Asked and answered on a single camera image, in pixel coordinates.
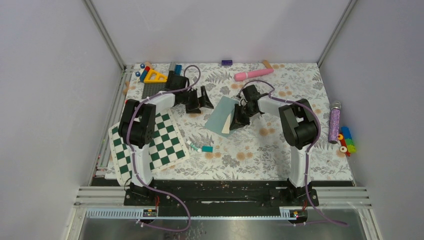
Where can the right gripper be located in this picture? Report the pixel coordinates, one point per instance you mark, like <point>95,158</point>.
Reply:
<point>238,121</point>

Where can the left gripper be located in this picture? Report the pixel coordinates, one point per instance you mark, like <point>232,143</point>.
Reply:
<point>203,101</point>

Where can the green white glue stick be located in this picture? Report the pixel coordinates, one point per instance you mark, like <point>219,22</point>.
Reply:
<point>193,146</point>

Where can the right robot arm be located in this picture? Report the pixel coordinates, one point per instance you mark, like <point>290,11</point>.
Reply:
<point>300,129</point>

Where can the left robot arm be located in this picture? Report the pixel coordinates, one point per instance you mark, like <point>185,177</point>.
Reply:
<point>137,125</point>

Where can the floral table mat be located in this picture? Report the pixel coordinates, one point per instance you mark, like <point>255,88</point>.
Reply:
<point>258,151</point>

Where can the pink cylinder marker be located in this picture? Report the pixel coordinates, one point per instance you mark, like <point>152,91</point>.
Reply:
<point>241,76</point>

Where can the blue lego brick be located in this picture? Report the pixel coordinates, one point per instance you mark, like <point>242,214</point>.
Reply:
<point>178,69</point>

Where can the purple small brick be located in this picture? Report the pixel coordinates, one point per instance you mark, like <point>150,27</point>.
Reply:
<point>226,62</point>

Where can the small teal block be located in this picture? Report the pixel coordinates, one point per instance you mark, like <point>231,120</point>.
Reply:
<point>207,149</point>

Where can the grey lego baseplate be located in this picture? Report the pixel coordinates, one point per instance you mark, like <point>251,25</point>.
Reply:
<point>150,89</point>

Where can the yellow triangle toy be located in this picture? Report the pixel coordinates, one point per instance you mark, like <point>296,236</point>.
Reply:
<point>153,77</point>

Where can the green white checkerboard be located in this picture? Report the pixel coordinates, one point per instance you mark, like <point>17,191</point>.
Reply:
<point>167,148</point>

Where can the wooden block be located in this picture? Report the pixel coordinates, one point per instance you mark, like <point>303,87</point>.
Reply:
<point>267,64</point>

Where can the purple glitter tube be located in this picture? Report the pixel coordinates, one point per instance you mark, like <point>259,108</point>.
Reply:
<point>334,122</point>

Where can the colourful stacked brick toy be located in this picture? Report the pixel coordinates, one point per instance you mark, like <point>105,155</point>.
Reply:
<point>347,144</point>

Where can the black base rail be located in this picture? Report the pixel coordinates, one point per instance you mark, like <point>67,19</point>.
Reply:
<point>220,198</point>

